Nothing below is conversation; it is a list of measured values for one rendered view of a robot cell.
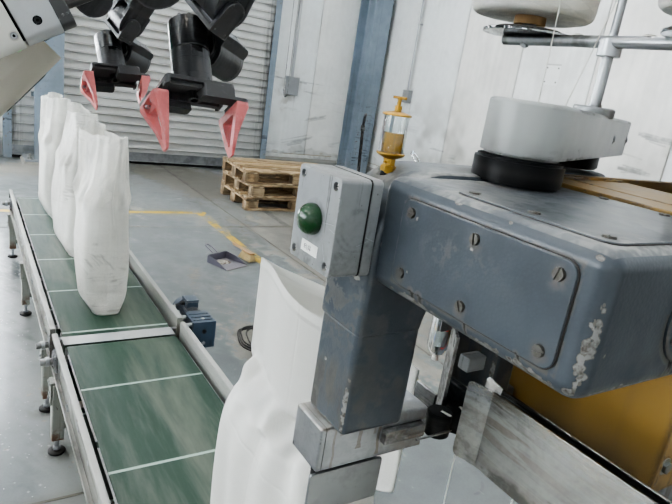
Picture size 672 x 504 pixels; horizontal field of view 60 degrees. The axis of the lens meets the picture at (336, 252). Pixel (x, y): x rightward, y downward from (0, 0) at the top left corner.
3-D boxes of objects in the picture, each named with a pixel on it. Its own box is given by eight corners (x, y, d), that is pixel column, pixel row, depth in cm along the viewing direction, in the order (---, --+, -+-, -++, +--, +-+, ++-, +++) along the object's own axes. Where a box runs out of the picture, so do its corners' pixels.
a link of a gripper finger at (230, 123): (255, 149, 84) (248, 90, 85) (208, 144, 79) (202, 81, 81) (235, 166, 89) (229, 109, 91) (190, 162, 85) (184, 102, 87)
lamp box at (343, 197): (289, 252, 57) (300, 162, 55) (327, 251, 60) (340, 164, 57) (327, 279, 51) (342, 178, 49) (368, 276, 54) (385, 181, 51)
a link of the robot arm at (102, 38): (88, 36, 133) (104, 22, 131) (113, 50, 139) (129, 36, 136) (92, 59, 131) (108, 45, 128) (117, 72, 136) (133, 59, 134)
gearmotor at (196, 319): (160, 321, 260) (162, 290, 256) (192, 318, 268) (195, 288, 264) (180, 351, 236) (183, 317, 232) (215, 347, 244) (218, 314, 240)
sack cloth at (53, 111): (33, 201, 378) (33, 89, 358) (66, 202, 389) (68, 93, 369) (44, 221, 342) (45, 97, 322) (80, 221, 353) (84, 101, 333)
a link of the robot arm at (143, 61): (116, -1, 131) (131, 17, 127) (155, 24, 141) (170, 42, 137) (88, 42, 134) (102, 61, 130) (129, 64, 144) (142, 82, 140)
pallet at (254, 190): (221, 180, 669) (222, 168, 665) (311, 184, 734) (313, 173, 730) (250, 197, 602) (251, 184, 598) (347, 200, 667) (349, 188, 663)
